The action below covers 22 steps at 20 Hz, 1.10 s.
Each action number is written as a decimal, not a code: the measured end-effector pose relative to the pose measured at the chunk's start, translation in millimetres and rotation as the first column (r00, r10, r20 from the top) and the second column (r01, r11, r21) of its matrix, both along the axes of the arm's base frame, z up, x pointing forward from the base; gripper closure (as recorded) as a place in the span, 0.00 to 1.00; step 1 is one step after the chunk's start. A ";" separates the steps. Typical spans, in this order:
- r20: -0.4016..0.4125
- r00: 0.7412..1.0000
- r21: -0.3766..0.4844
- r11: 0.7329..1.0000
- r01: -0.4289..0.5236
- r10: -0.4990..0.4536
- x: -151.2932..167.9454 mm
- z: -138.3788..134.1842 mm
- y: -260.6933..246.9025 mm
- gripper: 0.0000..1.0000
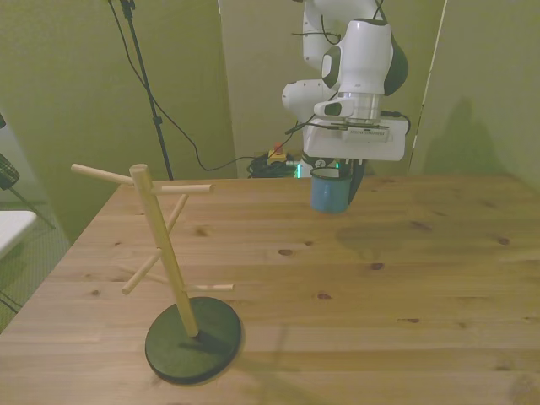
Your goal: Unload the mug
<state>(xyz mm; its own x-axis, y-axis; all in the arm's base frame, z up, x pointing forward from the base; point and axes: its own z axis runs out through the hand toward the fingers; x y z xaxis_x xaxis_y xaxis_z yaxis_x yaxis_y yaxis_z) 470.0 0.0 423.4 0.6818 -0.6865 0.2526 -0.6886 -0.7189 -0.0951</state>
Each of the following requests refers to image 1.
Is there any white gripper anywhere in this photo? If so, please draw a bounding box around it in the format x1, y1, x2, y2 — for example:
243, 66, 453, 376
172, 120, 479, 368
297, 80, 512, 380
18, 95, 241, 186
302, 116, 411, 206

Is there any blue enamel mug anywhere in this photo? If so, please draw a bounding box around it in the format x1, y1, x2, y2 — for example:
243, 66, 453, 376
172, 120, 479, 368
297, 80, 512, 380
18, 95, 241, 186
310, 166, 354, 214

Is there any yellow emergency stop box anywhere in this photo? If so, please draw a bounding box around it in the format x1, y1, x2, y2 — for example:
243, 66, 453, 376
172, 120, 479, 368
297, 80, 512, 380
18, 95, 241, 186
267, 142, 289, 165

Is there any white side table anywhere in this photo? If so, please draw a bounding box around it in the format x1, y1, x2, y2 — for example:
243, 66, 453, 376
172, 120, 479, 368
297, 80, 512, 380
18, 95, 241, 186
0, 210, 38, 259

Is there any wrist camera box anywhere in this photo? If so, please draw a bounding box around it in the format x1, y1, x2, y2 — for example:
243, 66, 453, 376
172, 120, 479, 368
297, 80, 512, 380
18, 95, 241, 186
330, 121, 392, 144

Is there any black coiled cable bundle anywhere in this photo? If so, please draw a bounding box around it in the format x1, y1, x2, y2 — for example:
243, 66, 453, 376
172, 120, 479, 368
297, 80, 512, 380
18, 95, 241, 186
246, 154, 303, 180

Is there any black camera stand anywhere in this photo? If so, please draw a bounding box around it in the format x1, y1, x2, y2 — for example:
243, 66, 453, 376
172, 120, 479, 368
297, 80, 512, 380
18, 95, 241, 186
107, 0, 176, 181

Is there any black wire mesh chair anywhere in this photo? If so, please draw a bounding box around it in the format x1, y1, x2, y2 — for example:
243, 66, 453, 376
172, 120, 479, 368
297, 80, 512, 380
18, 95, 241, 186
0, 154, 57, 231

